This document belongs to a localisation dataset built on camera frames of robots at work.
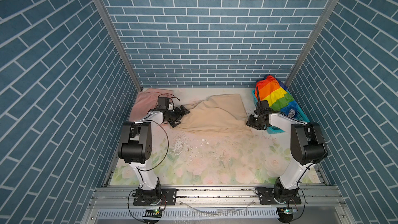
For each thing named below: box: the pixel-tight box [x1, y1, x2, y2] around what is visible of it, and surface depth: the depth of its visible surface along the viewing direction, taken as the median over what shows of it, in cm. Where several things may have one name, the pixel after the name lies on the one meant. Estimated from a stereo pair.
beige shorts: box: [176, 93, 252, 135], surface depth 102 cm
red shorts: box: [254, 74, 298, 115], surface depth 106 cm
